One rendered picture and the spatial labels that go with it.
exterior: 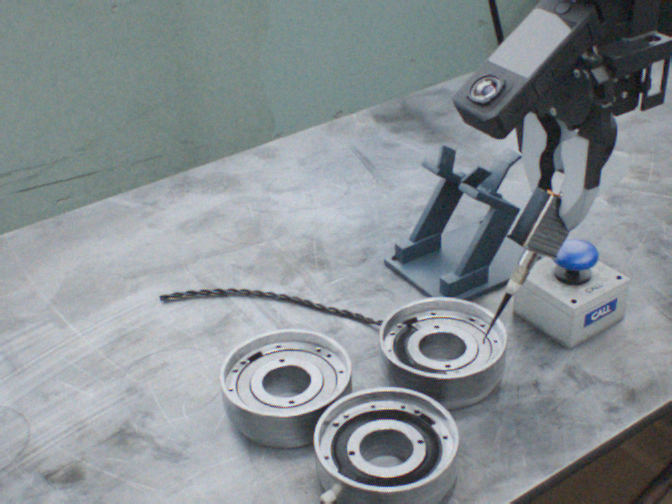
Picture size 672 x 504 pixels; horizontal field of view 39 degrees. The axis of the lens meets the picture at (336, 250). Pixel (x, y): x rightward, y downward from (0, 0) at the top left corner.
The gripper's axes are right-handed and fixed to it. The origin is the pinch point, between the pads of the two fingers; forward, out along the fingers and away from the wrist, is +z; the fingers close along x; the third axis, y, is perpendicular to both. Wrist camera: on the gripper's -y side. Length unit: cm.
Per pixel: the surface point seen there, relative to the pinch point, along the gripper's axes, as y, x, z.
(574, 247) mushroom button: 4.1, 1.0, 5.6
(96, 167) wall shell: 9, 162, 69
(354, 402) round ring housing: -19.9, -0.6, 9.6
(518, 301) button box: 0.6, 3.7, 11.5
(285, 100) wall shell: 64, 165, 68
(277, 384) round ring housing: -22.6, 7.1, 12.0
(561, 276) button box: 2.9, 1.0, 8.2
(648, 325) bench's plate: 8.9, -4.1, 13.1
